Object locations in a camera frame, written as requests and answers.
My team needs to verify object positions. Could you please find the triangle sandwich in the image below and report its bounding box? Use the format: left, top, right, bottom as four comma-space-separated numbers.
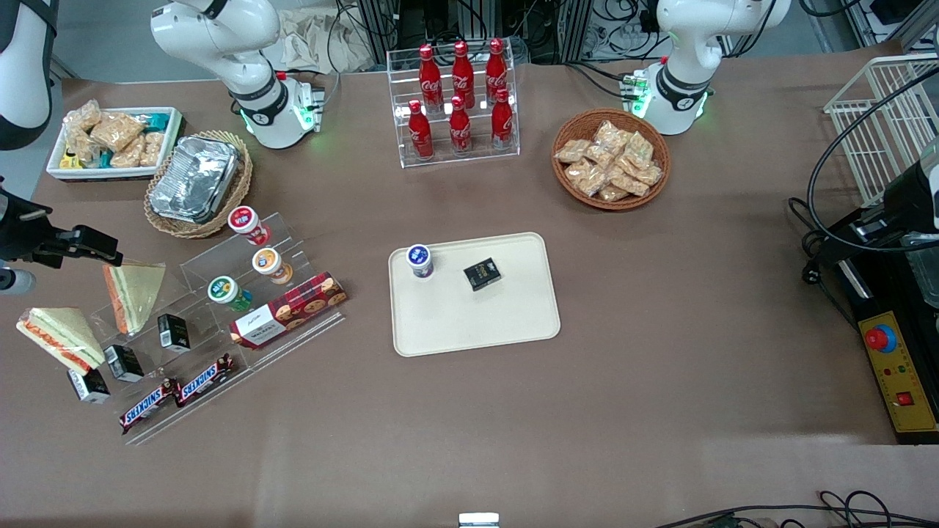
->
102, 262, 167, 336
16, 307, 106, 375

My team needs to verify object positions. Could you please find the beige plastic tray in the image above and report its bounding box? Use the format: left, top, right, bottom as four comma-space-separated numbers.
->
388, 232, 562, 359

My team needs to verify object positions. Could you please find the clear plastic container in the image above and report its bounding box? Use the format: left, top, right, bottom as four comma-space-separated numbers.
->
901, 232, 939, 309

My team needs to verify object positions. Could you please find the white rectangular bin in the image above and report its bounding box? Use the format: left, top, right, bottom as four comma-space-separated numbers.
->
46, 107, 184, 182

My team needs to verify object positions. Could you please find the oval light wicker basket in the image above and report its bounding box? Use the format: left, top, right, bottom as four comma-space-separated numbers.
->
144, 131, 254, 240

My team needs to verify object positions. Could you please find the clear acrylic stepped stand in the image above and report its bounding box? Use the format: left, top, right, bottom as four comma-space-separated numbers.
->
45, 213, 346, 447

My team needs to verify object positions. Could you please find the small black carton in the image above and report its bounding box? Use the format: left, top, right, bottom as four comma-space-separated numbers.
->
67, 367, 111, 405
157, 313, 191, 353
463, 258, 503, 292
103, 343, 145, 384

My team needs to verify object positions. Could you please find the aluminium foil container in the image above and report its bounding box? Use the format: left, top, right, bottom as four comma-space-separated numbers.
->
149, 136, 243, 224

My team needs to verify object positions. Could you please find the green lid cup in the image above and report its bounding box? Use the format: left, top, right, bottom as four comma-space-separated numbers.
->
208, 275, 252, 312

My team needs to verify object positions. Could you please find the red lid cup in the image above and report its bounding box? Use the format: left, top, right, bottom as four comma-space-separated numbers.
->
228, 205, 271, 246

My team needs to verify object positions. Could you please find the snickers chocolate bar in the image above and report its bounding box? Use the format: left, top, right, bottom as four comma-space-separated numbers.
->
175, 353, 235, 408
120, 378, 180, 435

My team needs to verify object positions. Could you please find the orange lid cup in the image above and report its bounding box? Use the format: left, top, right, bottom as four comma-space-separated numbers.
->
252, 247, 293, 285

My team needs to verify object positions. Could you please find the black sealing machine yellow panel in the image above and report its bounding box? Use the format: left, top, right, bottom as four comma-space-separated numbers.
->
829, 208, 939, 445

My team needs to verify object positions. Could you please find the red tartan shortbread box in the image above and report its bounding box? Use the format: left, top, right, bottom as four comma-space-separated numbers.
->
230, 271, 348, 350

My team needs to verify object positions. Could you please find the beige crumpled cloth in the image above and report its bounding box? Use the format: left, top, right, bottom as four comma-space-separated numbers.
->
264, 7, 375, 74

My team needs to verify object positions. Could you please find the blue lid yogurt cup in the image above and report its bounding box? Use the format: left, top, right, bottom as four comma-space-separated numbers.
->
406, 243, 435, 279

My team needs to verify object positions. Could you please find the red cola bottle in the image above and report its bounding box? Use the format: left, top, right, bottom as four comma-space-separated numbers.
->
419, 44, 443, 112
408, 100, 434, 161
452, 40, 475, 109
486, 38, 508, 103
491, 88, 514, 151
448, 95, 473, 156

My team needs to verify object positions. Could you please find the round brown wicker basket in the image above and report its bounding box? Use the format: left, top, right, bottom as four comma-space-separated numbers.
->
552, 109, 671, 212

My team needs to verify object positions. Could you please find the clear acrylic bottle rack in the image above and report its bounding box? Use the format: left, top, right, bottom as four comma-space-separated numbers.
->
387, 40, 521, 169

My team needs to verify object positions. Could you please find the white wire basket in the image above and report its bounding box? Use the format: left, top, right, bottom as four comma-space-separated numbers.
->
823, 53, 939, 208

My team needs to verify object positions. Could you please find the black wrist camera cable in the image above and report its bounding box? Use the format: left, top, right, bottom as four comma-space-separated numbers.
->
806, 66, 939, 254

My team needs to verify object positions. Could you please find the black power cable with plug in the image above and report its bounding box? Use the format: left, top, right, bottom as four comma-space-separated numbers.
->
789, 197, 844, 287

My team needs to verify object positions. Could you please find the long black cable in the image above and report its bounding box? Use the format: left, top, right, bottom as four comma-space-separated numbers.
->
653, 490, 939, 528

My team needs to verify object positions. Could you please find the black arm base cable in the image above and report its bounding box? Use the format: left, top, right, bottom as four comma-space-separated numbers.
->
565, 62, 648, 100

